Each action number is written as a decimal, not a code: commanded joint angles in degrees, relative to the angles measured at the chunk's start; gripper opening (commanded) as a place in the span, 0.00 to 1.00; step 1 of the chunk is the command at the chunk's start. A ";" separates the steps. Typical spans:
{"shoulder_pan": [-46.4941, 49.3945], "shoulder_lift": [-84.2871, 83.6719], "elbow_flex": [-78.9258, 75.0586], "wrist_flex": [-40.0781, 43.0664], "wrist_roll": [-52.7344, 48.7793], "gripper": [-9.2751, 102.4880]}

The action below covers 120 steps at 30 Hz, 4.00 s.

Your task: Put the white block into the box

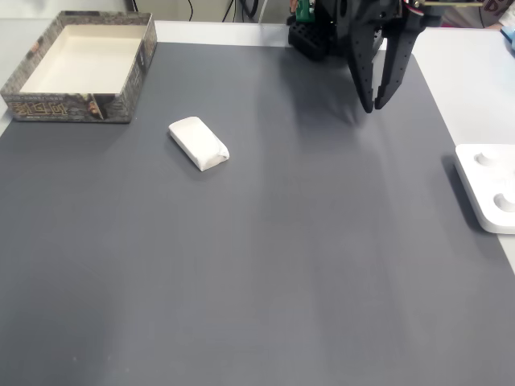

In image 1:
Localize white block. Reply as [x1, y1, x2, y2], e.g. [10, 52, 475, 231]
[167, 115, 230, 173]

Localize printed cardboard box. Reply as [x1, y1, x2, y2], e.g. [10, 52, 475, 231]
[0, 10, 158, 125]

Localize green circuit board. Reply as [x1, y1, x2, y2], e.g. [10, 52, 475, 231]
[295, 0, 317, 23]

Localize person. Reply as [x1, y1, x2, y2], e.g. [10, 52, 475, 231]
[482, 0, 515, 30]

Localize white tray with round knobs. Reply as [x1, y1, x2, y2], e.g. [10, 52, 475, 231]
[454, 143, 515, 235]

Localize grey table mat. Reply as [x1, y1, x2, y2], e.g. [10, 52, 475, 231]
[0, 41, 515, 386]

